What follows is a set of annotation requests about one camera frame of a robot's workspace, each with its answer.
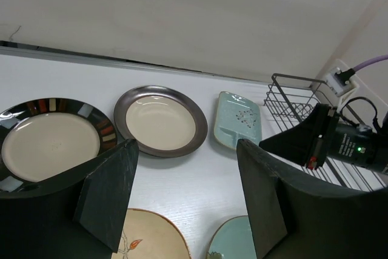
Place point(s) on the teal round flower plate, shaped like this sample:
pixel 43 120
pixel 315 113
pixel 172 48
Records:
pixel 233 239

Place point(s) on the teal rectangular divided plate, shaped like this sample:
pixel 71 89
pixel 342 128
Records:
pixel 236 118

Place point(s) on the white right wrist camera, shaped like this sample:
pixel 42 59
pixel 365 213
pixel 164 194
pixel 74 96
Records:
pixel 341 81

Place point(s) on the black striped rim plate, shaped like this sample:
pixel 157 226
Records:
pixel 44 137

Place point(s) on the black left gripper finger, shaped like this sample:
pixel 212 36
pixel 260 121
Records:
pixel 81 210

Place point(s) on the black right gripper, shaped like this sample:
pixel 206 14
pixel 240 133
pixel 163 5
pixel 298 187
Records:
pixel 295 215

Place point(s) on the beige bird pattern plate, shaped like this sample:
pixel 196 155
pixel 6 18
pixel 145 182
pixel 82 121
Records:
pixel 149 235

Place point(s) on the black wire dish rack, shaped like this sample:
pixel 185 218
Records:
pixel 289 100

